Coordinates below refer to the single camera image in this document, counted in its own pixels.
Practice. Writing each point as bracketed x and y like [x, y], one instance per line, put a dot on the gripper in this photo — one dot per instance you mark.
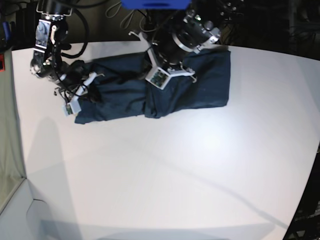
[172, 50]
[74, 74]

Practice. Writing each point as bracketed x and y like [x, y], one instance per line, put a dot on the dark blue t-shirt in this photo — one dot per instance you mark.
[125, 93]

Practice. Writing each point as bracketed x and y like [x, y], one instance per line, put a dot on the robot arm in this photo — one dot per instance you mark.
[190, 30]
[50, 34]

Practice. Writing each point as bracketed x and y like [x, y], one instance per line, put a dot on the blue box overhead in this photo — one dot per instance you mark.
[156, 4]

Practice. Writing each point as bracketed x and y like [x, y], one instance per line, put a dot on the red object at left edge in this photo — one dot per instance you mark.
[2, 63]

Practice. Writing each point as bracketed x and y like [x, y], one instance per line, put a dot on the blue object at left edge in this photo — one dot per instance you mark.
[7, 30]

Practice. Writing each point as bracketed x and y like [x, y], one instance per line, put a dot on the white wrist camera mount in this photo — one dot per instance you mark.
[162, 72]
[73, 96]

